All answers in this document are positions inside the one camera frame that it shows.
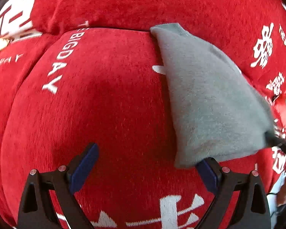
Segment grey small garment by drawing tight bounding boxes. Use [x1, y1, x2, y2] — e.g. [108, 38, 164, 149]
[150, 23, 274, 168]

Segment red bed cover with lettering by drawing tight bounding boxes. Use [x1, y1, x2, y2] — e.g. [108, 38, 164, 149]
[0, 27, 286, 229]

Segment red pillow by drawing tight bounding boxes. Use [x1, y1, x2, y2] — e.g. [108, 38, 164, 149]
[0, 0, 286, 97]

